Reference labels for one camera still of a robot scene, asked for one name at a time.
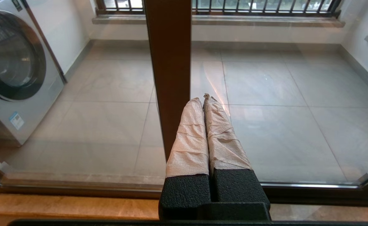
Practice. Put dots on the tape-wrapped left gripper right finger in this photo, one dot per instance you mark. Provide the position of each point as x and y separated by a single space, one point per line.
224 147

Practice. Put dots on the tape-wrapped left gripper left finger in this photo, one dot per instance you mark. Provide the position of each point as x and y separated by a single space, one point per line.
188 147

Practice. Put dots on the brown framed fixed glass door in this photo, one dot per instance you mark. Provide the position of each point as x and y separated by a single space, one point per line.
169 62

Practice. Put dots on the long grey stone window sill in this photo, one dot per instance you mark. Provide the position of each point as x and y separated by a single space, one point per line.
265 20

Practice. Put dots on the wide black window railing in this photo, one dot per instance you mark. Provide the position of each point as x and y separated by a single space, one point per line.
265 12

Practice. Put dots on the grey front-load washing machine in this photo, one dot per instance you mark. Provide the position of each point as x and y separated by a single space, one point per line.
28 103

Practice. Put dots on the dark door frame with track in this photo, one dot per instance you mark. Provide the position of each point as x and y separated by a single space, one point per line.
328 197

